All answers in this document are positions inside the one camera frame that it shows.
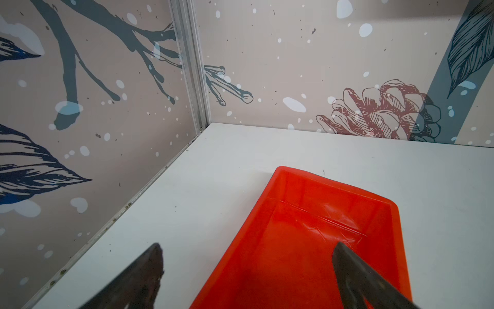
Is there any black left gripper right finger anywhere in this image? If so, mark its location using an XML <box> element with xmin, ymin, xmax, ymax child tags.
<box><xmin>332</xmin><ymin>242</ymin><xmax>418</xmax><ymax>309</ymax></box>

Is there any red plastic bin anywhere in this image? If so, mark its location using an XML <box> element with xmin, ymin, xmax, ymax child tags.
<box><xmin>192</xmin><ymin>166</ymin><xmax>412</xmax><ymax>308</ymax></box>

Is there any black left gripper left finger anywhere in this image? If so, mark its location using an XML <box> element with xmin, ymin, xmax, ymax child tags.
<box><xmin>81</xmin><ymin>243</ymin><xmax>164</xmax><ymax>308</ymax></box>

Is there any aluminium corner frame post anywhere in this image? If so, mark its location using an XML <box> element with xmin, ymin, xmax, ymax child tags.
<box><xmin>170</xmin><ymin>0</ymin><xmax>210</xmax><ymax>135</ymax></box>

